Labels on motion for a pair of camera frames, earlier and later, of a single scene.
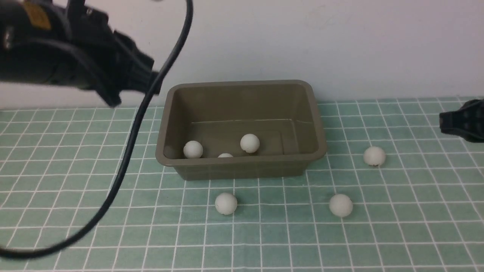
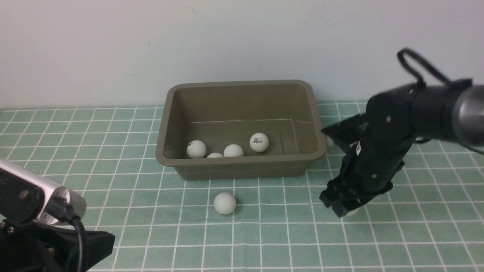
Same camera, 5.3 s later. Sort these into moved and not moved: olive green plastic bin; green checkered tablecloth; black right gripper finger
Moved: black right gripper finger
Not moved: olive green plastic bin; green checkered tablecloth
